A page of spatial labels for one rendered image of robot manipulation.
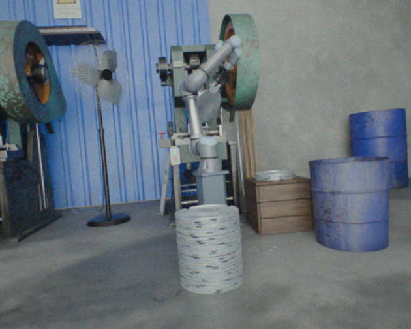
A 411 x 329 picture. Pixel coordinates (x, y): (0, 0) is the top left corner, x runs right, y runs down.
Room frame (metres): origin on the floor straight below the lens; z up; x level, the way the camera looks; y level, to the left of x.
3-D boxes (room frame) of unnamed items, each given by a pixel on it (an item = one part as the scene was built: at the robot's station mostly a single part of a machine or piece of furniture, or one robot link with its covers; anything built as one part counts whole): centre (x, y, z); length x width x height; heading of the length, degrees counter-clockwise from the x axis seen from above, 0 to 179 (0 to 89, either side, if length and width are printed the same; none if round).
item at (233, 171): (3.01, -0.24, 0.45); 0.92 x 0.12 x 0.90; 7
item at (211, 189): (2.06, -0.05, 0.23); 0.19 x 0.19 x 0.45; 22
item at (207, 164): (2.06, -0.05, 0.50); 0.15 x 0.15 x 0.10
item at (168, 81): (2.83, 0.26, 1.31); 0.22 x 0.12 x 0.22; 7
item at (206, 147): (2.07, -0.04, 0.62); 0.13 x 0.12 x 0.14; 25
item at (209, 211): (1.43, 0.00, 0.32); 0.29 x 0.29 x 0.01
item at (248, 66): (2.98, -0.31, 1.33); 1.03 x 0.28 x 0.82; 7
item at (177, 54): (2.98, 0.03, 0.83); 0.79 x 0.43 x 1.34; 7
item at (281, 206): (2.29, -0.52, 0.18); 0.40 x 0.38 x 0.35; 3
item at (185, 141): (2.84, 0.01, 0.68); 0.45 x 0.30 x 0.06; 97
